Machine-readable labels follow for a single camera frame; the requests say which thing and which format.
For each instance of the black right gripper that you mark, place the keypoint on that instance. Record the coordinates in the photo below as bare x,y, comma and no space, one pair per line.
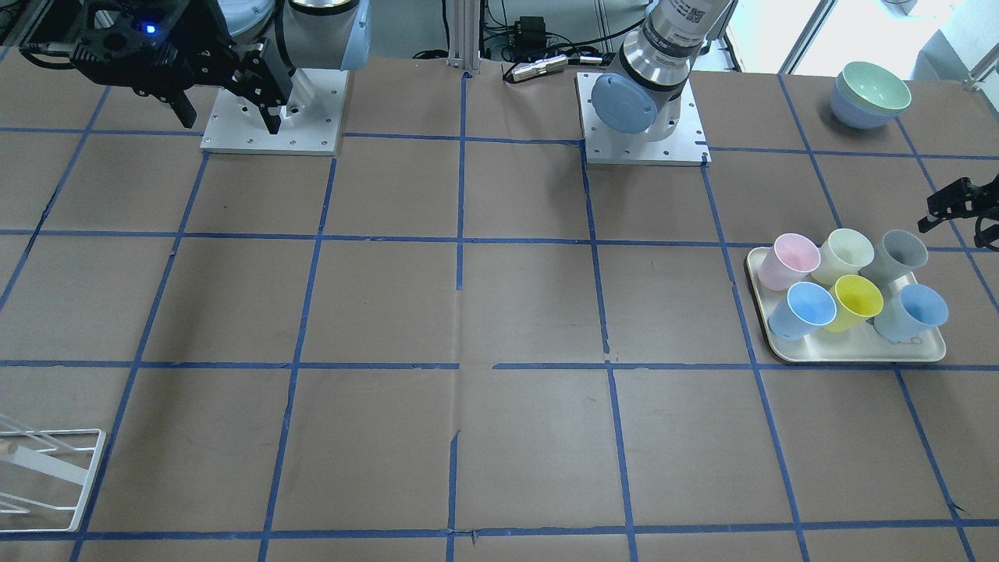
204,30

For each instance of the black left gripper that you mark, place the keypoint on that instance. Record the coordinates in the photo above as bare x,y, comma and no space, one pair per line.
961,197

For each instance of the grey plastic cup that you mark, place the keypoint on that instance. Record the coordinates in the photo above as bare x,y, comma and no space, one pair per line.
897,254

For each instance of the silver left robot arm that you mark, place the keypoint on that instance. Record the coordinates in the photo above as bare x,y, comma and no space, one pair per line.
639,97

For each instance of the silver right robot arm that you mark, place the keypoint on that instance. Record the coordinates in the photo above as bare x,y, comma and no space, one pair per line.
309,34

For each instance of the blue cup at tray end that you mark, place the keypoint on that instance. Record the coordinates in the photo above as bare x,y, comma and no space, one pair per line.
912,311

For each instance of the pale green plastic cup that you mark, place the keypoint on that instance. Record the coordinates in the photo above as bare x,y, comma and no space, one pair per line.
844,252

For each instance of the yellow plastic cup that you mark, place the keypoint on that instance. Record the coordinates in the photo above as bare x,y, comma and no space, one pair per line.
856,299

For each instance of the pink plastic cup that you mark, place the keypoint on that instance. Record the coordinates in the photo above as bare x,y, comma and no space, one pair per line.
789,260

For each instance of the blue cup near tray corner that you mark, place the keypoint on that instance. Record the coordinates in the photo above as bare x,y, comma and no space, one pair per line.
805,308

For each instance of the stacked green and blue bowls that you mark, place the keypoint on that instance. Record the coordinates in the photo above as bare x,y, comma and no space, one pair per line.
867,96

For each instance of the cream plastic tray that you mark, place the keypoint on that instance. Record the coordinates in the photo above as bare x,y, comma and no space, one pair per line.
859,344

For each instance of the aluminium frame post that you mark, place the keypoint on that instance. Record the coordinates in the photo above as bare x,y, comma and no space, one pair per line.
464,21

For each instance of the silver cable connector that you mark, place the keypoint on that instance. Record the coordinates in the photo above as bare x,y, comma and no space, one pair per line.
524,71

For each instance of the white wire cup rack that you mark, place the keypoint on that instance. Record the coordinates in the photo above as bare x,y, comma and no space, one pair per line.
48,477

